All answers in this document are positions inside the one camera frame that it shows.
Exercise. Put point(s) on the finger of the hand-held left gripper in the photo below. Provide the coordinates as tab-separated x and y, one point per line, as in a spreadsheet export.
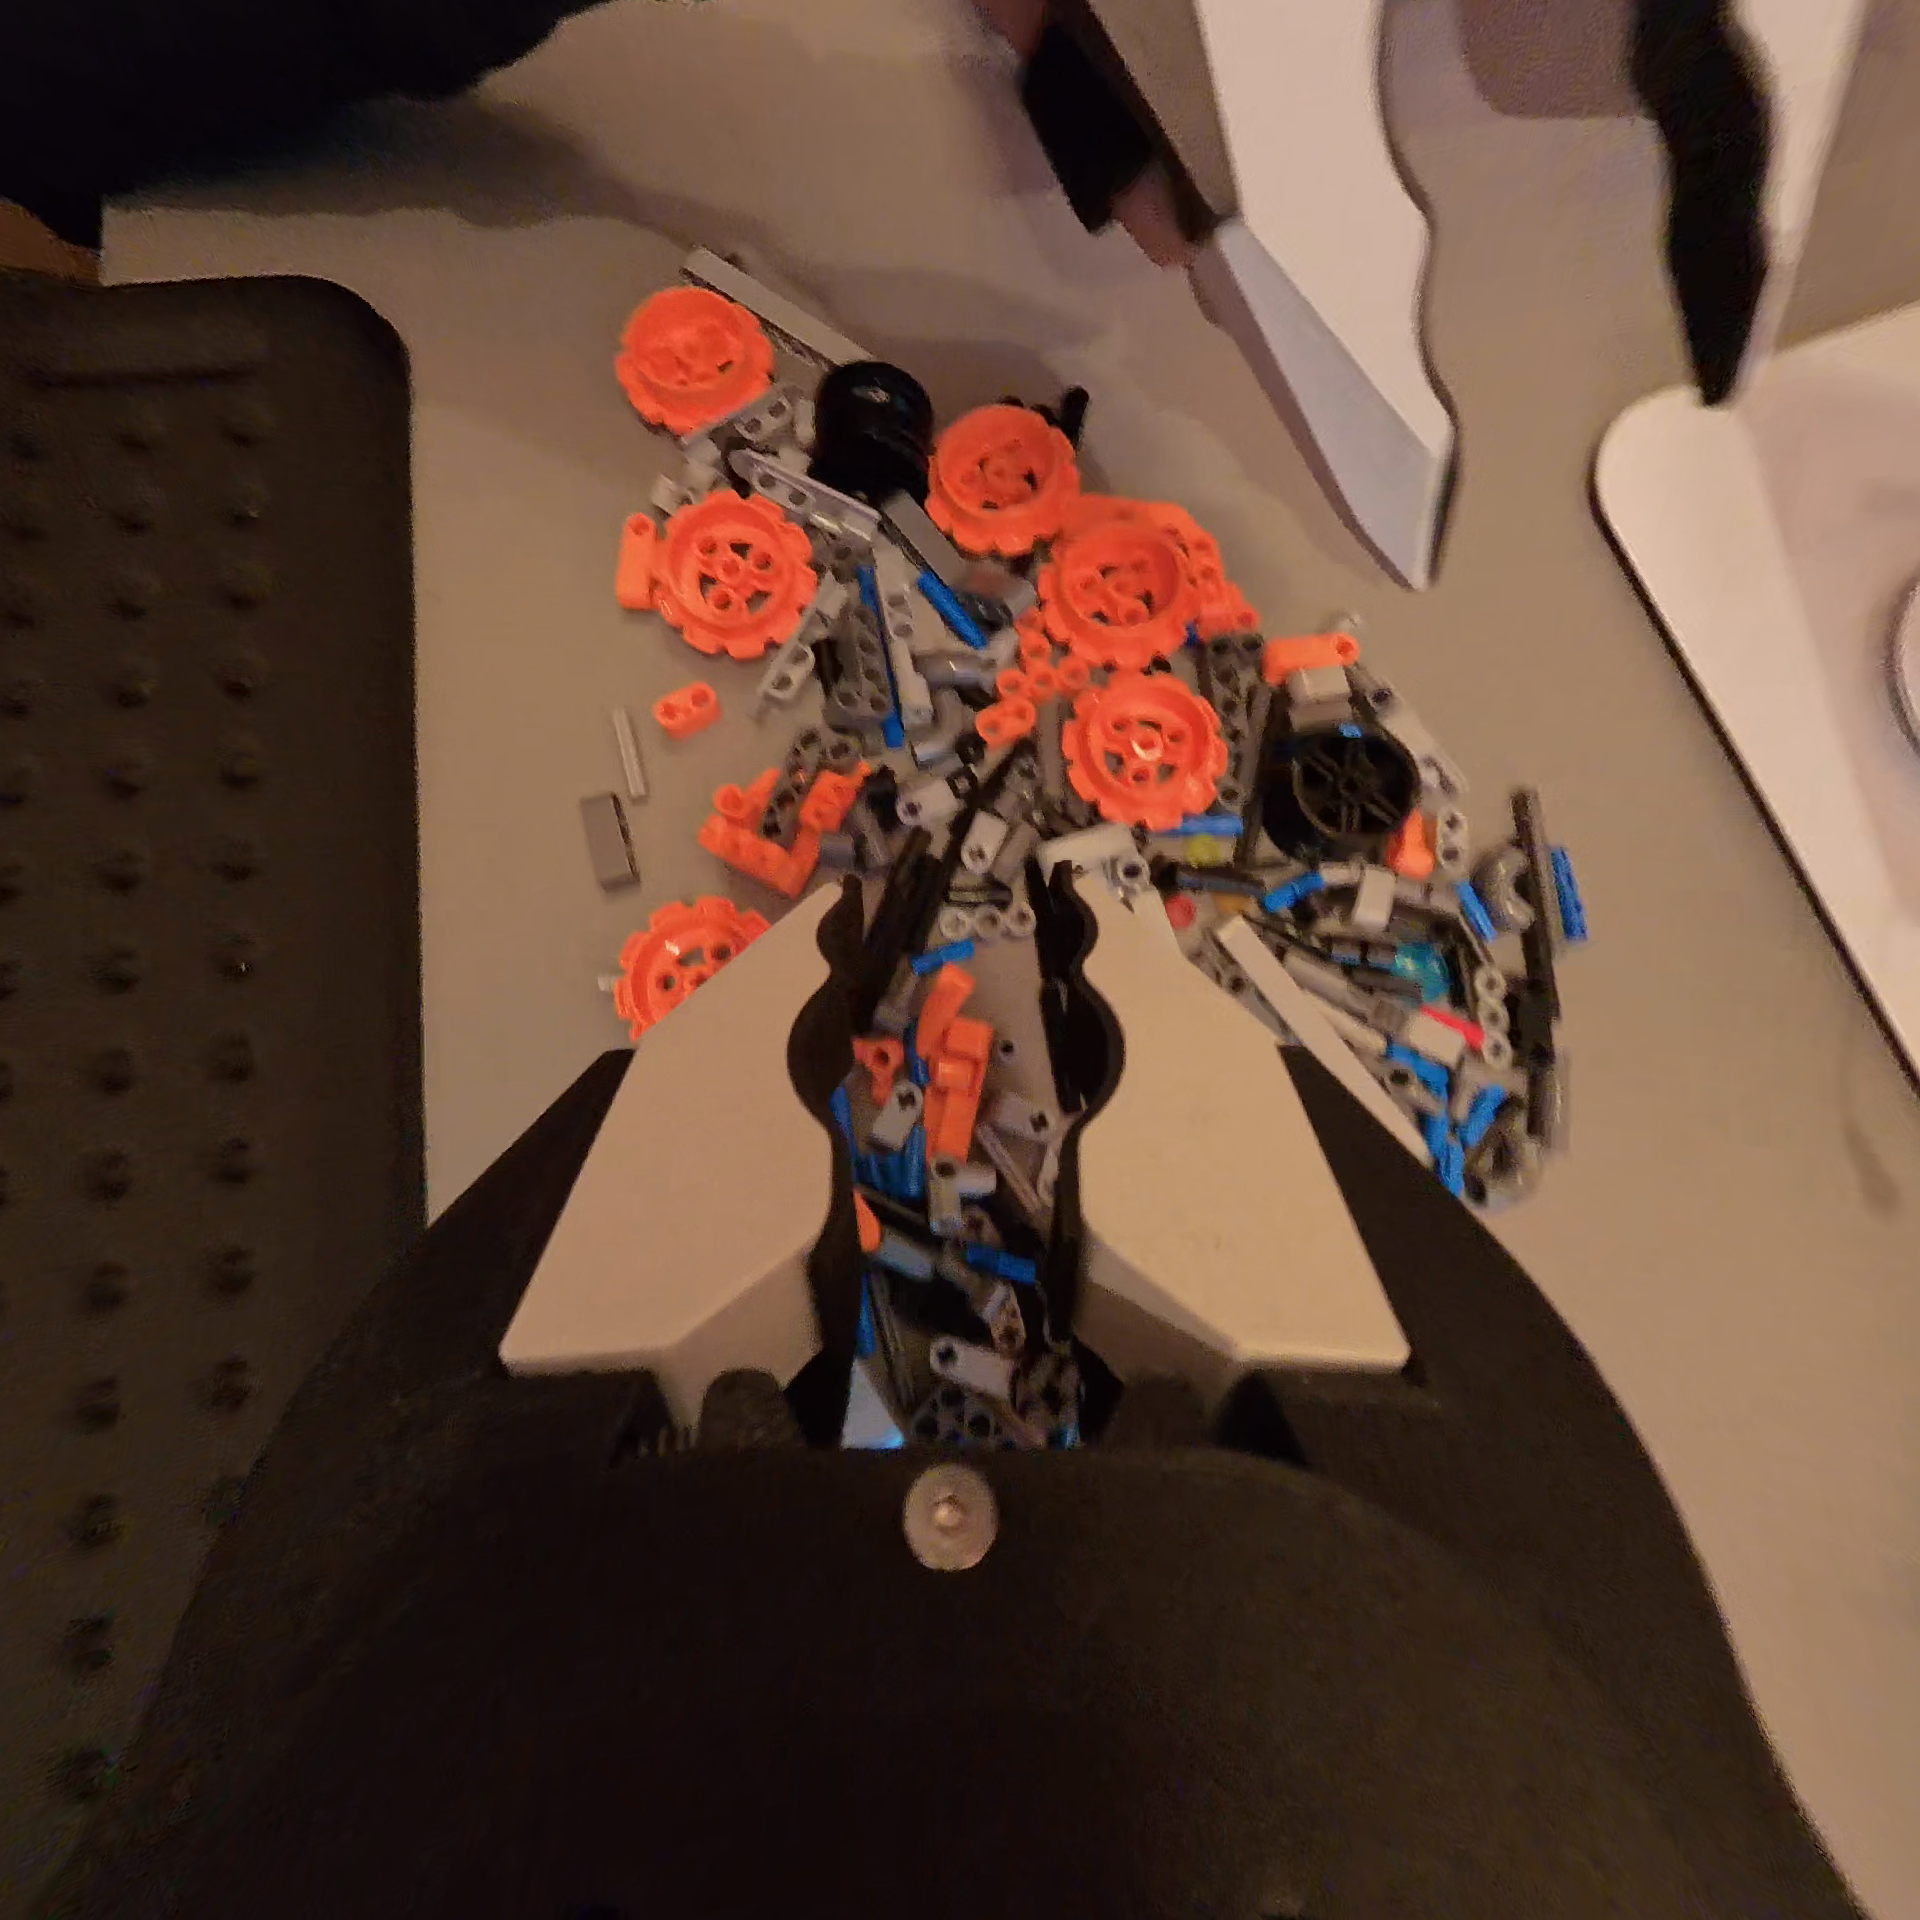
1846	148
1321	224

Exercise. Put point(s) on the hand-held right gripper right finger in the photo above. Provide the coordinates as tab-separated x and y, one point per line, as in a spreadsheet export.
1244	1201

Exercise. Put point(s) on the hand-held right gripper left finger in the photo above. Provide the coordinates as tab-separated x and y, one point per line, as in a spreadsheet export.
661	1201

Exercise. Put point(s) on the pile of plastic building pieces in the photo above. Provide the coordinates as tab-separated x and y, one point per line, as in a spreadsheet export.
886	644

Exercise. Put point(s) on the person's left hand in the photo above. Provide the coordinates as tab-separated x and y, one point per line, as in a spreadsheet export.
1162	224

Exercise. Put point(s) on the orange gear wheel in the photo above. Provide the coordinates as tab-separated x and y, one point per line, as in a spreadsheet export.
1102	796
645	376
962	510
661	960
682	532
1073	628

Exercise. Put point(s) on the grey rectangular block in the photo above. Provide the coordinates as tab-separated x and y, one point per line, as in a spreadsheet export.
609	838

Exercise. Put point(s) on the black spoked wheel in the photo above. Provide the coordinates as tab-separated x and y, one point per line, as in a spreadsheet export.
1335	786

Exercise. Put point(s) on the white book stand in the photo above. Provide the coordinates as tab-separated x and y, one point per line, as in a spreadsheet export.
1771	600

